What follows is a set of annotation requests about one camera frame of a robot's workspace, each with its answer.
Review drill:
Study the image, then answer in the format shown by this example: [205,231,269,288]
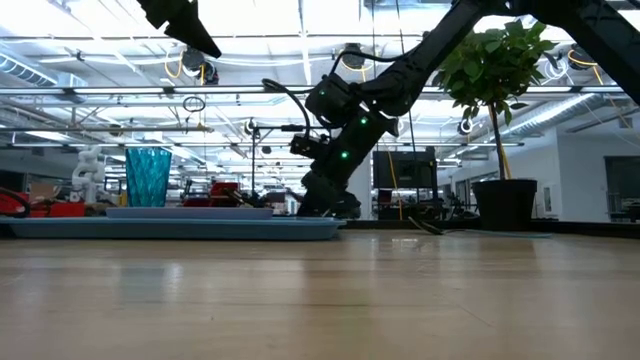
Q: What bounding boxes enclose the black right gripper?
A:
[297,112,401,220]

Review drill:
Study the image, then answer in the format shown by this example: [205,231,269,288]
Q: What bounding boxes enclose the lavender round plate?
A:
[105,206,275,221]

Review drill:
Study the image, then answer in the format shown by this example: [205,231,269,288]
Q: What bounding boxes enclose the teal faceted plastic cup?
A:
[124,146,173,209]

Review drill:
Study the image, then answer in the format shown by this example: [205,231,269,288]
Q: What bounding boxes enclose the blue plastic tray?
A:
[7,215,347,242]

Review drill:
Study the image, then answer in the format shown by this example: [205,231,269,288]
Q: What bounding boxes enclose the white round pillar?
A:
[344,144,374,221]

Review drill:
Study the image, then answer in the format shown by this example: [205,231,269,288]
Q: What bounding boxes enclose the black background monitor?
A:
[372,146,439,191]

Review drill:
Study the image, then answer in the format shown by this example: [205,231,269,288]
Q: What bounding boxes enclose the red tool cart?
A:
[180,180,242,209]

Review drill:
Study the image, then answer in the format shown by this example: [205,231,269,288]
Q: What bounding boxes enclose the green potted plant black pot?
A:
[432,19,559,232]

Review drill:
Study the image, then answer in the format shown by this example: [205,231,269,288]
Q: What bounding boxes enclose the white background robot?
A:
[71,144,107,205]

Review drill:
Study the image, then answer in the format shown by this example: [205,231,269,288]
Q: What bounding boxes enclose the cardboard box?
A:
[28,182,62,202]

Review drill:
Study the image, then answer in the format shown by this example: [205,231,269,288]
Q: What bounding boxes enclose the red box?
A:
[48,201,86,219]

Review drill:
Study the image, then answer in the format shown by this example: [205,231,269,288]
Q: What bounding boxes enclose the red and black machine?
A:
[0,185,32,219]

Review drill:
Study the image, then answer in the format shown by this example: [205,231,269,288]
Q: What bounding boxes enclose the black ceiling cable reel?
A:
[180,44,220,86]
[567,42,597,71]
[341,42,367,71]

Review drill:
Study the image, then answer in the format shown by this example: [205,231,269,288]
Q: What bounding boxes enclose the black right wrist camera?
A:
[289,133,329,159]

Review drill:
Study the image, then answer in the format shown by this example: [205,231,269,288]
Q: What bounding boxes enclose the black background frame rig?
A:
[251,124,312,201]

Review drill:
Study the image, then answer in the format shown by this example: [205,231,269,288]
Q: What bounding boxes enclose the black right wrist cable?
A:
[261,77,314,144]

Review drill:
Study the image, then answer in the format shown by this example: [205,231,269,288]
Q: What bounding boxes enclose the black hanging cable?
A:
[394,0,420,190]

